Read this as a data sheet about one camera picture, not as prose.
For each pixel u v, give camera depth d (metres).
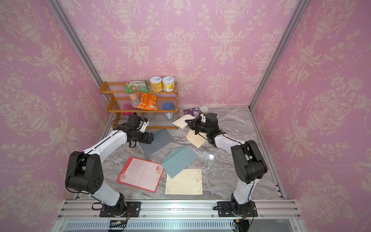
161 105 1.07
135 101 0.96
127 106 1.05
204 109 1.12
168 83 0.87
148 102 1.00
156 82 0.88
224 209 0.73
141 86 0.89
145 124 0.84
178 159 0.93
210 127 0.73
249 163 0.49
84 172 0.45
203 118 0.85
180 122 0.87
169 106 1.06
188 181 0.84
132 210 0.74
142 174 0.86
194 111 1.15
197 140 0.99
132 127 0.72
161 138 1.01
